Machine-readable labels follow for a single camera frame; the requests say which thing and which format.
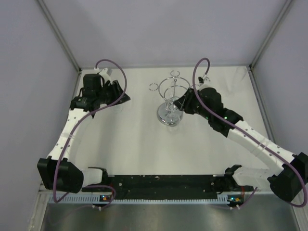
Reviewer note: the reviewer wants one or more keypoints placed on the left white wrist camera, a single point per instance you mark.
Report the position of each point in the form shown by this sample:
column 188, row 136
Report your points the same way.
column 105, row 73

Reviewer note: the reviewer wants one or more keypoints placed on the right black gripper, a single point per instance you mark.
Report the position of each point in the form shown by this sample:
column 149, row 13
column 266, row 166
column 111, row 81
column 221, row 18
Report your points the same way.
column 184, row 103

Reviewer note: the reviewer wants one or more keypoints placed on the chrome wine glass rack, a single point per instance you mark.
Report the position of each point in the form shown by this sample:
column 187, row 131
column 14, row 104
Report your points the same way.
column 172, row 86

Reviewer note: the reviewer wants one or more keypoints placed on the aluminium frame post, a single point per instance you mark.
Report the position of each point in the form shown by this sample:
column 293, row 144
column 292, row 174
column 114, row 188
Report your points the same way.
column 58, row 34
column 287, row 5

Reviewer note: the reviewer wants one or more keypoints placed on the aluminium frame post right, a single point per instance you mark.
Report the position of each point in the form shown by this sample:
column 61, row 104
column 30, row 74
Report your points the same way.
column 287, row 5

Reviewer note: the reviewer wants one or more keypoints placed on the aluminium frame post left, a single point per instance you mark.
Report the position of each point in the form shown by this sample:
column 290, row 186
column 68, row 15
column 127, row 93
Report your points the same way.
column 58, row 34

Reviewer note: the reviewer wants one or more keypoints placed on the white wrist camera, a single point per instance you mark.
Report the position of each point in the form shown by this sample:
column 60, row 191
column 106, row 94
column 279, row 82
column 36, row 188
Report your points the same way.
column 204, row 82
column 105, row 73

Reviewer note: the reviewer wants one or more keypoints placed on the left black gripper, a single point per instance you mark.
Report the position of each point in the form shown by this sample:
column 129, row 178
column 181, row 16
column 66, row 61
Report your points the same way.
column 115, row 87

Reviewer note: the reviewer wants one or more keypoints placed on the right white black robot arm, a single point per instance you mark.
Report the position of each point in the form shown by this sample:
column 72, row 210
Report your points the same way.
column 287, row 173

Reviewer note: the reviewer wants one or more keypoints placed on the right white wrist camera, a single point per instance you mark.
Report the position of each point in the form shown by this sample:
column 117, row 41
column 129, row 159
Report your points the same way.
column 204, row 82

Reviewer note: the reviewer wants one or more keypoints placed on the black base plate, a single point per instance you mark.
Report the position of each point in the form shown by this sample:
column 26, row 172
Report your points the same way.
column 172, row 187

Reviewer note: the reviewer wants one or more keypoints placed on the grey slotted cable duct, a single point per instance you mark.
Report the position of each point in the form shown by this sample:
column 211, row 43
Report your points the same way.
column 100, row 199

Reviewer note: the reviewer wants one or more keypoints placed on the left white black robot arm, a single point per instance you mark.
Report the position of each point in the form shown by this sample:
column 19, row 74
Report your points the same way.
column 61, row 170

